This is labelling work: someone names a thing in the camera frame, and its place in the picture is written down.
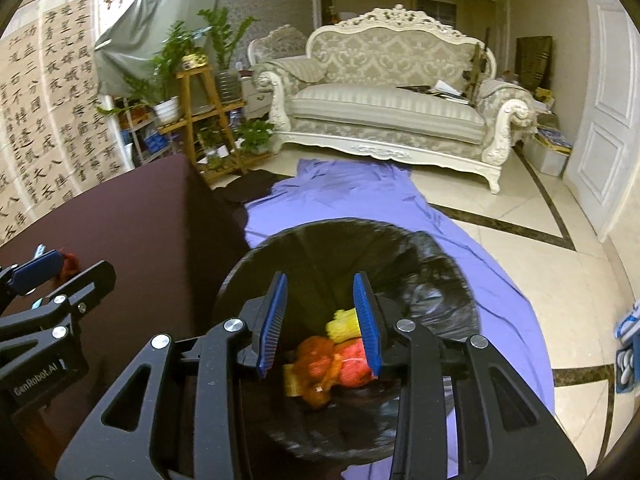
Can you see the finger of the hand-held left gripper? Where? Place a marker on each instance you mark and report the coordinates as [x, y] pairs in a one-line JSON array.
[[35, 271], [92, 282]]

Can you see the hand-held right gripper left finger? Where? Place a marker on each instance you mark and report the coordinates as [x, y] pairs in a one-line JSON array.
[[272, 325]]

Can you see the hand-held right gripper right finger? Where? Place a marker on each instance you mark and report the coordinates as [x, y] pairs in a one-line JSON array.
[[367, 330]]

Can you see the yellow foam fruit net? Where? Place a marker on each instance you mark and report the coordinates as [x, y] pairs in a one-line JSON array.
[[342, 327]]

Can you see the dark red wrapper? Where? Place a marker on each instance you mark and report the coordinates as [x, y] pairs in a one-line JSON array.
[[71, 262]]

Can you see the red foam fruit net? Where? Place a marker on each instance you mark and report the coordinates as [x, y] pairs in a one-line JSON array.
[[352, 365]]

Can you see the orange red mesh waste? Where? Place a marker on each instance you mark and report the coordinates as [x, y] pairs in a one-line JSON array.
[[315, 367]]

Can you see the bin with black bag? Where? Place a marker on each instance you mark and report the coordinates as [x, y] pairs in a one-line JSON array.
[[425, 285]]

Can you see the purple cloth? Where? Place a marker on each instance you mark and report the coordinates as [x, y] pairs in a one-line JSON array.
[[350, 195]]

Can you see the black cloth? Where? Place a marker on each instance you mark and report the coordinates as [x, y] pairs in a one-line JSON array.
[[240, 190]]

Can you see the metal shelf with blue crate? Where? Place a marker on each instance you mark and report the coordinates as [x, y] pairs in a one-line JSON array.
[[145, 140]]

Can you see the small green floor plant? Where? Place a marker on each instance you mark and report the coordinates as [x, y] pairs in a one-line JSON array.
[[255, 137]]

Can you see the wooden plant stand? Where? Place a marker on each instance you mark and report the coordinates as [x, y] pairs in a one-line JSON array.
[[200, 120]]

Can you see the ornate white sofa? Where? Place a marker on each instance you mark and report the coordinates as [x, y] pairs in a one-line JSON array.
[[380, 110]]

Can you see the leafy plant in white pot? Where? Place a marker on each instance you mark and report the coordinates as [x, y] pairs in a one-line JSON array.
[[167, 65]]

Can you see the small gold ornament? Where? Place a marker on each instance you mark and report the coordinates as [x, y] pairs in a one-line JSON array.
[[194, 61]]

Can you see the papers on sofa seat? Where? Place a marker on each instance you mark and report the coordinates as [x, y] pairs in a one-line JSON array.
[[440, 91]]

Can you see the white storage box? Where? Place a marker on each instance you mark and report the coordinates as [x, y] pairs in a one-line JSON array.
[[550, 155]]

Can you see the blue fabric organiser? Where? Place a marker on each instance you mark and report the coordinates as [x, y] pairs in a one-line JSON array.
[[627, 370]]

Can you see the white and blue sneaker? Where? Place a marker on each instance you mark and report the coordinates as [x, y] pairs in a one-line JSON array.
[[631, 322]]

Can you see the grey curtain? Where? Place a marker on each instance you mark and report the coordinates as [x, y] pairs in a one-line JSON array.
[[150, 20]]

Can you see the tall plant in grey pot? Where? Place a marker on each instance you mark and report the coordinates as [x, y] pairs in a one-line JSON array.
[[225, 45]]

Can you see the ornate white armchair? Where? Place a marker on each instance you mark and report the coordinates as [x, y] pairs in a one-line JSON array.
[[280, 47]]

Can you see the toy rifle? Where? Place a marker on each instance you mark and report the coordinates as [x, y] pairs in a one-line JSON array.
[[477, 65]]

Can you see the dark brown patterned panel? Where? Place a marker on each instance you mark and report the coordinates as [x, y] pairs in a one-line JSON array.
[[534, 62]]

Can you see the white door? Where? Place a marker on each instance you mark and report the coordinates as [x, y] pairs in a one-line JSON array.
[[605, 110]]

